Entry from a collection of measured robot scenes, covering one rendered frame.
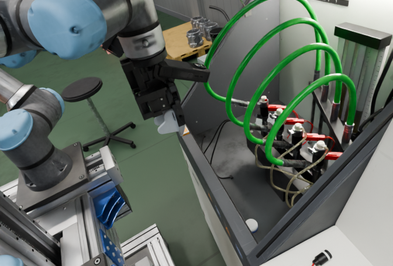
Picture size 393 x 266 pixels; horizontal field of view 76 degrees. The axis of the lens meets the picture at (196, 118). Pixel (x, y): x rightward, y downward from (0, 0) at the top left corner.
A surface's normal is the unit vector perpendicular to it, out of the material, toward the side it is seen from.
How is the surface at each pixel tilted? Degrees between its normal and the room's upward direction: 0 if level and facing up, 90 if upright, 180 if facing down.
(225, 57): 90
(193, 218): 0
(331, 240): 0
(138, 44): 90
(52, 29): 90
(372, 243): 76
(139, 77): 90
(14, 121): 7
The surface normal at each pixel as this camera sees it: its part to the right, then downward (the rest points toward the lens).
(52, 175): 0.63, 0.06
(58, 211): -0.20, -0.77
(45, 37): -0.36, 0.63
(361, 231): -0.93, 0.18
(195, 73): 0.37, 0.53
